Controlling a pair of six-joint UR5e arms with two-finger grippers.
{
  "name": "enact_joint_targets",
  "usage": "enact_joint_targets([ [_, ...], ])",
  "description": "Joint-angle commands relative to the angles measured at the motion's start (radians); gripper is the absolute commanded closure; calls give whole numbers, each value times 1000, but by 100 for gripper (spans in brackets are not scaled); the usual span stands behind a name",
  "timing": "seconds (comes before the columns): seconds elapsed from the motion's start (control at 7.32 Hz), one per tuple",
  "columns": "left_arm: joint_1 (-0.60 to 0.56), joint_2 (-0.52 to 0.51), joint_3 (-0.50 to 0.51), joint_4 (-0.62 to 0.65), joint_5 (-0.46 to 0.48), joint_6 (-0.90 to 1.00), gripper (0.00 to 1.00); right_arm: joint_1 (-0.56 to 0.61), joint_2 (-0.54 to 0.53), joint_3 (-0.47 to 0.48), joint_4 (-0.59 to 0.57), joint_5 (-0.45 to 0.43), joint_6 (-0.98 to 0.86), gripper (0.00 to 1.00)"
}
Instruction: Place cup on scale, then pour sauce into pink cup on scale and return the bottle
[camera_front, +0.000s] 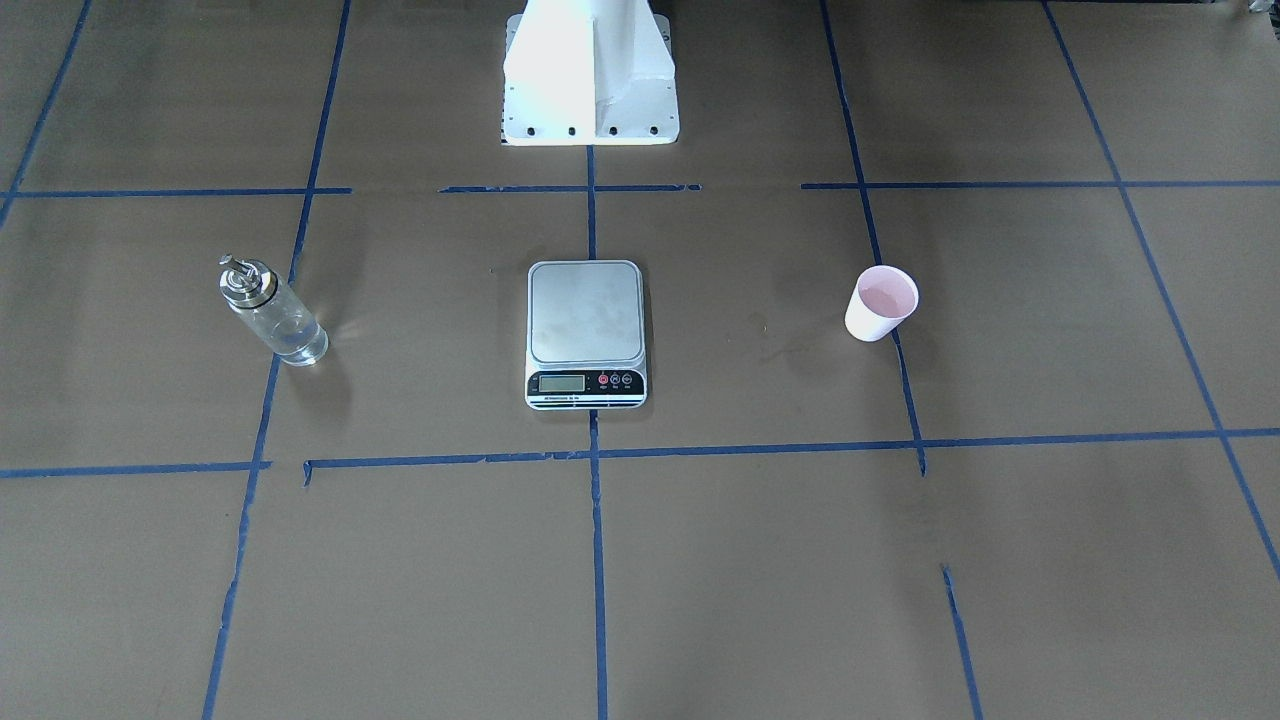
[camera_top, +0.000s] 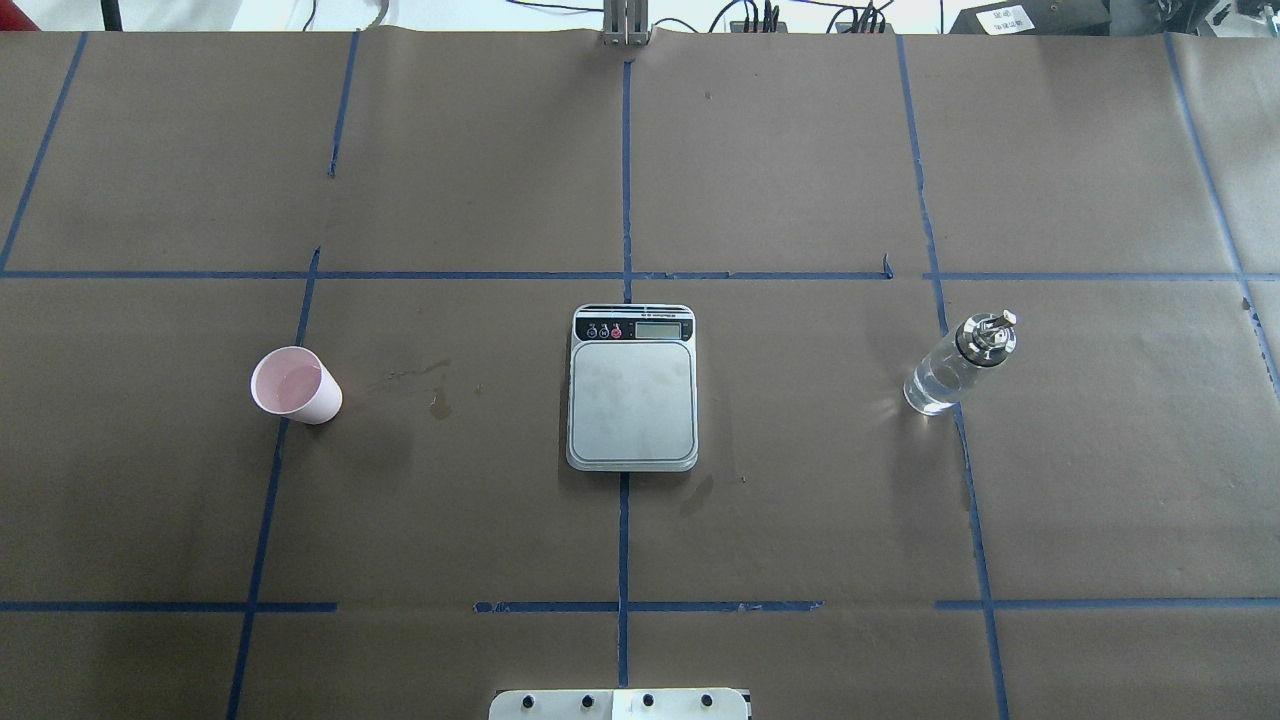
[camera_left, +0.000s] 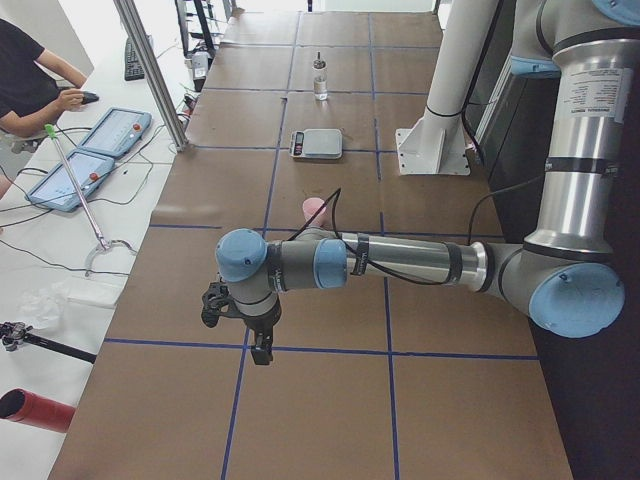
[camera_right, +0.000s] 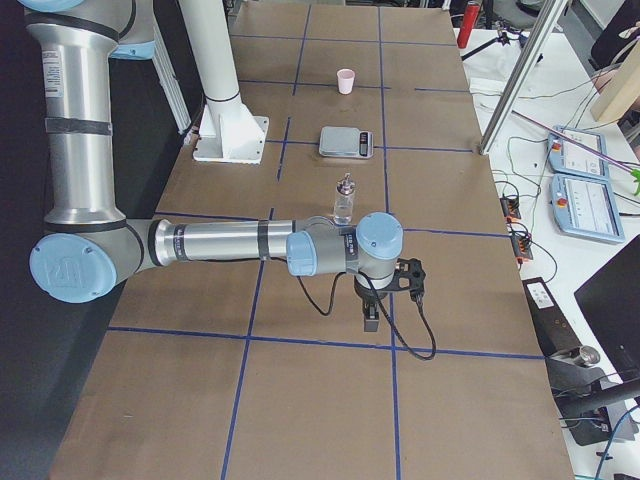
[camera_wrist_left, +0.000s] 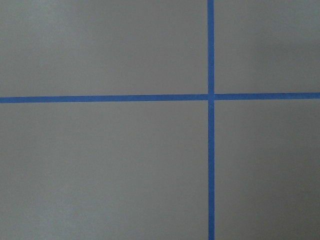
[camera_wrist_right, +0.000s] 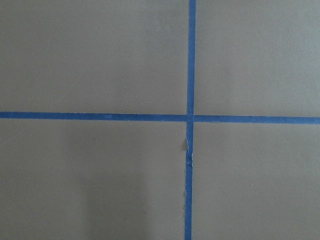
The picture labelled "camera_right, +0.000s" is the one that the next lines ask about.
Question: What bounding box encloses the upper orange connector block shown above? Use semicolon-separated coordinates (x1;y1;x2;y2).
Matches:
500;196;521;223

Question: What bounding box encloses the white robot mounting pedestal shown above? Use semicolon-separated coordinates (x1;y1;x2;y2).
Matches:
179;0;269;164

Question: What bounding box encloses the pink paper cup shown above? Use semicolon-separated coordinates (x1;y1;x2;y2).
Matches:
336;68;356;95

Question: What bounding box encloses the black computer monitor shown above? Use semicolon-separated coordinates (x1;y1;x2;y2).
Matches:
574;236;639;373

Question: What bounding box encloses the green handled grabber stick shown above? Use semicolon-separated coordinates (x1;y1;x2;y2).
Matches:
512;110;639;195

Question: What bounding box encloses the wooden board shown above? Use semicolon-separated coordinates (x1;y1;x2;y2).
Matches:
591;37;639;122

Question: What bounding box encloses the blue teach pendant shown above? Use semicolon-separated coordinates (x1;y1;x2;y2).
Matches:
550;174;625;244
547;125;609;179

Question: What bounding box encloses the orange connector block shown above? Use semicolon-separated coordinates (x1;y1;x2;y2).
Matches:
500;196;521;223
510;230;533;265

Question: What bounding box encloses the lower blue teach pendant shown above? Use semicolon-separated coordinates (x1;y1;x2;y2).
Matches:
550;174;625;244

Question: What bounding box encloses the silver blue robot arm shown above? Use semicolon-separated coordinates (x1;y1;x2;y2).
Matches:
24;1;409;331

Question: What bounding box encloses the red cylindrical bottle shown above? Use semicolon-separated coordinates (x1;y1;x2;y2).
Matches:
456;1;480;49

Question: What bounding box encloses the silver digital kitchen scale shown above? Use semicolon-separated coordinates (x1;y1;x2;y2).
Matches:
319;126;373;159

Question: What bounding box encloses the glass sauce bottle steel lid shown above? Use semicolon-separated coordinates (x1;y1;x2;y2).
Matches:
333;173;356;225

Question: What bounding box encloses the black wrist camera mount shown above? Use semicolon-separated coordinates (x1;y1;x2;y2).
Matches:
385;258;426;295

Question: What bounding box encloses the black camera cable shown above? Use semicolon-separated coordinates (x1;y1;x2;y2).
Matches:
295;273;437;361

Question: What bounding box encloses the lower orange connector block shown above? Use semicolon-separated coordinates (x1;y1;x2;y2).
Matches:
510;230;533;265

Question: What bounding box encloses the black desk clamp stand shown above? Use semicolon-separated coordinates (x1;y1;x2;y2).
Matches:
545;349;639;446

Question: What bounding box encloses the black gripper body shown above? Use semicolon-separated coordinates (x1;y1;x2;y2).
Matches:
354;277;390;304

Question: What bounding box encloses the upper blue teach pendant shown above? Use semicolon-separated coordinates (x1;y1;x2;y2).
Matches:
547;125;609;179

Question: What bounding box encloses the black tripod camera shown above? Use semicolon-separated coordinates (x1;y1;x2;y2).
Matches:
460;23;528;61

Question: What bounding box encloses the blue network cable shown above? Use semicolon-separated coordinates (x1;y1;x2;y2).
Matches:
595;404;640;480

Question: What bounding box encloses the aluminium frame post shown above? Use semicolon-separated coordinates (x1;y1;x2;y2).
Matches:
478;0;568;155

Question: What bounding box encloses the black flat device box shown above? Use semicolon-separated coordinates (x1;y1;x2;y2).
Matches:
522;277;582;357

